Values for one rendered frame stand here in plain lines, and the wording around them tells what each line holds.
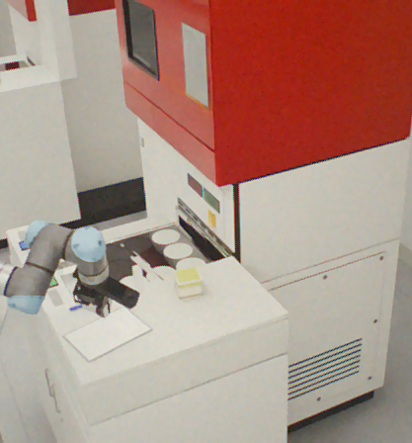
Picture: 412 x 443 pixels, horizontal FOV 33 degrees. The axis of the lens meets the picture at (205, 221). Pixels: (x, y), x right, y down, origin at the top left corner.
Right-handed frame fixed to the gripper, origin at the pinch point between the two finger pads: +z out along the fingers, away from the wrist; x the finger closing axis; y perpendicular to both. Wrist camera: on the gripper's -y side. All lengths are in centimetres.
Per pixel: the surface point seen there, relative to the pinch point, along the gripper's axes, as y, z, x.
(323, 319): -60, 63, -52
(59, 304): 19.7, 17.4, -7.1
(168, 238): 1, 39, -53
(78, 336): 7.6, 8.7, 5.0
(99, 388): -4.6, 3.9, 19.0
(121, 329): -2.9, 8.8, -0.7
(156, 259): 1, 33, -41
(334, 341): -67, 75, -51
